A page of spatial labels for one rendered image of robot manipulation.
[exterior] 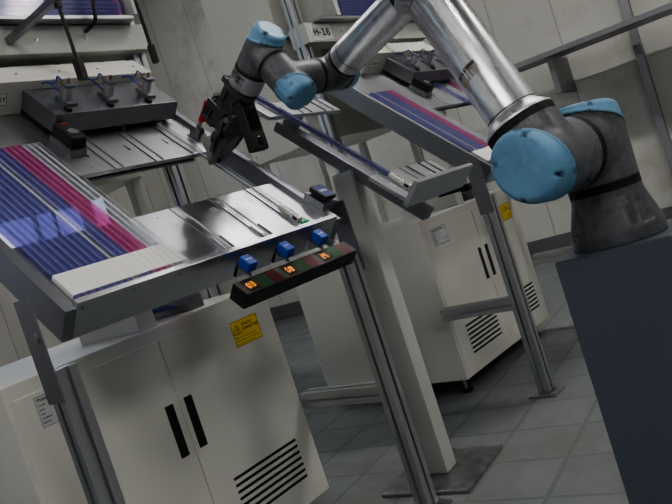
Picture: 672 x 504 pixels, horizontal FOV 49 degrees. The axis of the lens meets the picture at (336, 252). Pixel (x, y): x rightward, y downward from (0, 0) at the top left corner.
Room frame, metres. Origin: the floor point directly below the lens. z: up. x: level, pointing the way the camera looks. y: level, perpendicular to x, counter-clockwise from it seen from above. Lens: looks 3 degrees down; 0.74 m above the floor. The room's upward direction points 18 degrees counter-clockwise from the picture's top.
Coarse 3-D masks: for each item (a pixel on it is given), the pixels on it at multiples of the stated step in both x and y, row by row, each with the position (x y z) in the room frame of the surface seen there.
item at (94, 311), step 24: (336, 216) 1.63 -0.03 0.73; (264, 240) 1.46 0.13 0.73; (288, 240) 1.53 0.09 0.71; (192, 264) 1.32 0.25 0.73; (216, 264) 1.37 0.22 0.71; (264, 264) 1.50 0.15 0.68; (120, 288) 1.20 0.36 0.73; (144, 288) 1.24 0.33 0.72; (168, 288) 1.30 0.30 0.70; (192, 288) 1.35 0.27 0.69; (96, 312) 1.18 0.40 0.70; (120, 312) 1.23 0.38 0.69
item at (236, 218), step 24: (240, 192) 1.66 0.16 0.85; (144, 216) 1.46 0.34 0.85; (168, 216) 1.48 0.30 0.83; (192, 216) 1.51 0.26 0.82; (216, 216) 1.53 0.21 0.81; (240, 216) 1.56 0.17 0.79; (264, 216) 1.59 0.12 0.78; (288, 216) 1.60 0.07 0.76; (312, 216) 1.65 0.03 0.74; (168, 240) 1.40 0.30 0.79; (192, 240) 1.43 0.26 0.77; (216, 240) 1.45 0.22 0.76; (240, 240) 1.48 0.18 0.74
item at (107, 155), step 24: (0, 120) 1.64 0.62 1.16; (24, 120) 1.67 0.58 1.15; (168, 120) 1.89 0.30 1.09; (0, 144) 1.55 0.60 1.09; (48, 144) 1.61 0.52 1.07; (96, 144) 1.67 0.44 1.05; (120, 144) 1.70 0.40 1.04; (144, 144) 1.73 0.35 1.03; (168, 144) 1.77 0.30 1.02; (96, 168) 1.57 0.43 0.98; (120, 168) 1.60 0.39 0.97; (144, 168) 1.72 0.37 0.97
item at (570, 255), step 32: (576, 256) 1.17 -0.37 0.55; (608, 256) 1.13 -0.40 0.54; (640, 256) 1.11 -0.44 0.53; (576, 288) 1.16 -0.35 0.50; (608, 288) 1.14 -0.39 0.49; (640, 288) 1.11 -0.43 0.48; (576, 320) 1.17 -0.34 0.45; (608, 320) 1.15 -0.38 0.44; (640, 320) 1.12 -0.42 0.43; (608, 352) 1.15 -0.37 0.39; (640, 352) 1.13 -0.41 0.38; (608, 384) 1.16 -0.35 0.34; (640, 384) 1.14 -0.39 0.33; (608, 416) 1.17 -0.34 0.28; (640, 416) 1.14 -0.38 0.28; (640, 448) 1.15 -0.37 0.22; (640, 480) 1.16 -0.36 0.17
